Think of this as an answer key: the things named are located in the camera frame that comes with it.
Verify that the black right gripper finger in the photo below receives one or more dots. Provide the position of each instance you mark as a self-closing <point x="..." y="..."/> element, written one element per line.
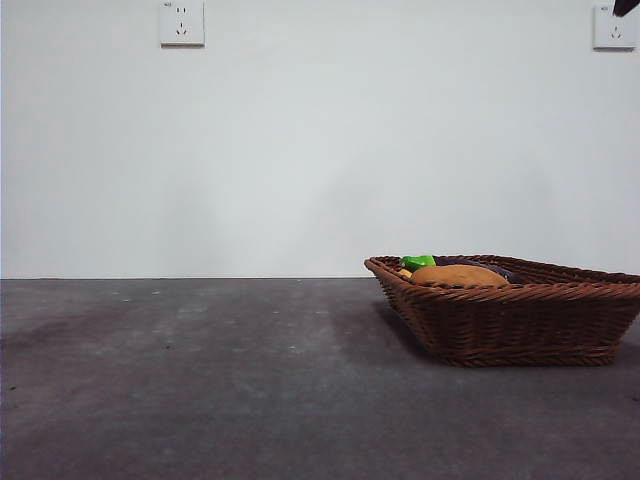
<point x="627" y="5"/>

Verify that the white wall socket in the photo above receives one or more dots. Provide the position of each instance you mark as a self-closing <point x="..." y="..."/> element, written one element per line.
<point x="181" y="25"/>
<point x="613" y="32"/>

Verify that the purple eggplant with green stem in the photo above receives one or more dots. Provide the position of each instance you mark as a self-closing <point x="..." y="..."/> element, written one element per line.
<point x="417" y="261"/>

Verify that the yellow vegetable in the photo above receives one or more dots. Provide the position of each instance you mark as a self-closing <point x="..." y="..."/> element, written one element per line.
<point x="405" y="273"/>

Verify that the brown potato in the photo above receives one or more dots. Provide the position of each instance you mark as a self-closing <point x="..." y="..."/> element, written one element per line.
<point x="460" y="276"/>

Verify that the brown wicker basket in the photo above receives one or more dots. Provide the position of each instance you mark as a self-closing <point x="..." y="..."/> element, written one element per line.
<point x="500" y="325"/>

